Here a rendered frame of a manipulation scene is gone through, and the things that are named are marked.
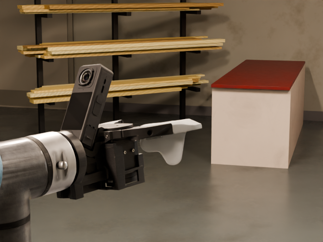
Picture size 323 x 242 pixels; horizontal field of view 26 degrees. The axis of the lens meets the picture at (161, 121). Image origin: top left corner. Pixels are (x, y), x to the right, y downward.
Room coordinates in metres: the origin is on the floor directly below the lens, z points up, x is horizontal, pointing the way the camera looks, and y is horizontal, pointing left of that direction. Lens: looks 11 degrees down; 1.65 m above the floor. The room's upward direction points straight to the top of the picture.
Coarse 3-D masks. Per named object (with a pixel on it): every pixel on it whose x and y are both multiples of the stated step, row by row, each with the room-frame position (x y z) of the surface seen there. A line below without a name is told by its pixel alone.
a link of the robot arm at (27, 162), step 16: (0, 144) 0.78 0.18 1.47; (16, 144) 0.79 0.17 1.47; (32, 144) 0.80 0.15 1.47; (0, 160) 0.75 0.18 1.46; (16, 160) 0.77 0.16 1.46; (32, 160) 0.78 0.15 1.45; (48, 160) 0.80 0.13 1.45; (0, 176) 0.74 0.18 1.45; (16, 176) 0.76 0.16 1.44; (32, 176) 0.77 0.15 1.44; (48, 176) 0.79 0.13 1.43; (0, 192) 0.74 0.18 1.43; (16, 192) 0.76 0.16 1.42; (32, 192) 0.78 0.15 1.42; (0, 208) 0.74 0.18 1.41; (16, 208) 0.76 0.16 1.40
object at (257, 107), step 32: (256, 64) 8.04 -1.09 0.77; (288, 64) 8.04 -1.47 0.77; (224, 96) 6.41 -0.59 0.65; (256, 96) 6.33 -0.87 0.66; (288, 96) 6.26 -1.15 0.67; (224, 128) 6.40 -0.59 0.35; (256, 128) 6.33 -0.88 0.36; (288, 128) 6.25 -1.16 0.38; (224, 160) 6.40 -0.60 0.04; (256, 160) 6.33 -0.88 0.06; (288, 160) 6.29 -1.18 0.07
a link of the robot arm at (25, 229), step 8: (0, 224) 0.75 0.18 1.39; (8, 224) 0.75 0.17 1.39; (16, 224) 0.76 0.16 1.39; (24, 224) 0.77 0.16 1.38; (0, 232) 0.75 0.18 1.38; (8, 232) 0.75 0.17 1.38; (16, 232) 0.76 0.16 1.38; (24, 232) 0.76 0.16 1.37; (0, 240) 0.75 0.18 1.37; (8, 240) 0.75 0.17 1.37; (16, 240) 0.75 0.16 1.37; (24, 240) 0.76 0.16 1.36
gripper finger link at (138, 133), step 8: (128, 128) 0.91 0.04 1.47; (136, 128) 0.90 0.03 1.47; (144, 128) 0.90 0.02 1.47; (152, 128) 0.90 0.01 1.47; (160, 128) 0.91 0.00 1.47; (168, 128) 0.92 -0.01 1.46; (128, 136) 0.89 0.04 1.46; (136, 136) 0.89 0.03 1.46; (144, 136) 0.89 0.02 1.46; (152, 136) 0.91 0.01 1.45
